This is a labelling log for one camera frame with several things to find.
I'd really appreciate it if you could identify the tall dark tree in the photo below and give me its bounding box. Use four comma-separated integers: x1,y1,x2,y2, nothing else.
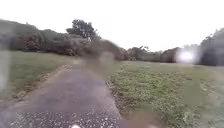
65,19,101,43

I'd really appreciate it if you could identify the grey asphalt path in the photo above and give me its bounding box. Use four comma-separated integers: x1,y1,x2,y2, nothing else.
0,61,125,128

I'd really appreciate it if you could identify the grass field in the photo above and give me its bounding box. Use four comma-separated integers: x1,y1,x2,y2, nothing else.
0,49,81,101
89,59,224,128

